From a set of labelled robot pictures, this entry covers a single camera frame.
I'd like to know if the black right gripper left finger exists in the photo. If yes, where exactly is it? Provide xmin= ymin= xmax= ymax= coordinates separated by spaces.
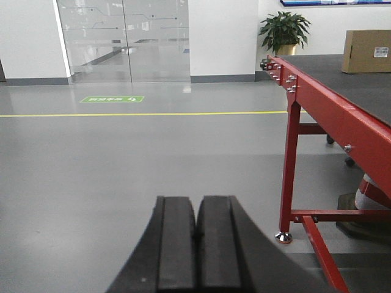
xmin=106 ymin=196 xmax=196 ymax=292

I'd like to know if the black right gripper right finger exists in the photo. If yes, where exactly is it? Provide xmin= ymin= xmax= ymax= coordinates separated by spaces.
xmin=197 ymin=196 xmax=333 ymax=292

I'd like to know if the brown cardboard package box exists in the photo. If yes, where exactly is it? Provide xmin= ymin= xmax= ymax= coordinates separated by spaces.
xmin=342 ymin=29 xmax=390 ymax=74

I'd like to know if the black caster wheel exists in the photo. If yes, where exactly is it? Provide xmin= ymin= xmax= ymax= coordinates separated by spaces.
xmin=345 ymin=157 xmax=355 ymax=167

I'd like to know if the green floor sign sticker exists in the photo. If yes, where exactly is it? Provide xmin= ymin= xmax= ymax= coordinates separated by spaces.
xmin=81 ymin=96 xmax=144 ymax=103

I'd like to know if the glass double door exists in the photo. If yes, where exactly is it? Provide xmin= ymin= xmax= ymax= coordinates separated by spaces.
xmin=56 ymin=0 xmax=190 ymax=83

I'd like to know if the green potted plant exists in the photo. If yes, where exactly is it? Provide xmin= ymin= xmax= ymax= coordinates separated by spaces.
xmin=258 ymin=11 xmax=312 ymax=52

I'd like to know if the white barcode label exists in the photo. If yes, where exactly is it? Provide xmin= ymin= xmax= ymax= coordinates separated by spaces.
xmin=373 ymin=47 xmax=389 ymax=58

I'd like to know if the red metal conveyor frame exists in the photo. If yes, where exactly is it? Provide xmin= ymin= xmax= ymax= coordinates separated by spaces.
xmin=266 ymin=55 xmax=390 ymax=292

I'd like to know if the blue wall picture frame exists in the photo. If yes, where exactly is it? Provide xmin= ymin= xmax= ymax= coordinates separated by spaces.
xmin=280 ymin=0 xmax=390 ymax=7

